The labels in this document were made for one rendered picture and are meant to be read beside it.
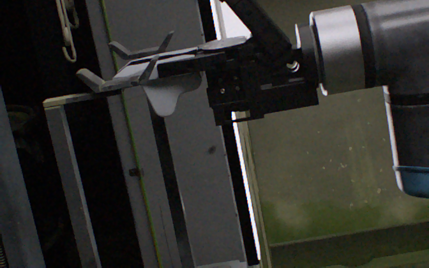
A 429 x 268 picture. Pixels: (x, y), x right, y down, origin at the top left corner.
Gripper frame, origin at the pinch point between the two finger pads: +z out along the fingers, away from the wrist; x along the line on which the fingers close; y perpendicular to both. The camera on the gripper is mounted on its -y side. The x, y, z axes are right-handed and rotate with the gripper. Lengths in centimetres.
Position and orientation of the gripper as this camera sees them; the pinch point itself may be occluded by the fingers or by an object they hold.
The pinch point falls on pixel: (126, 69)
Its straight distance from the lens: 89.8
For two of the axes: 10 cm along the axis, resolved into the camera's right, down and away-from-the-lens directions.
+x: 0.3, -2.4, 9.7
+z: -9.8, 1.7, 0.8
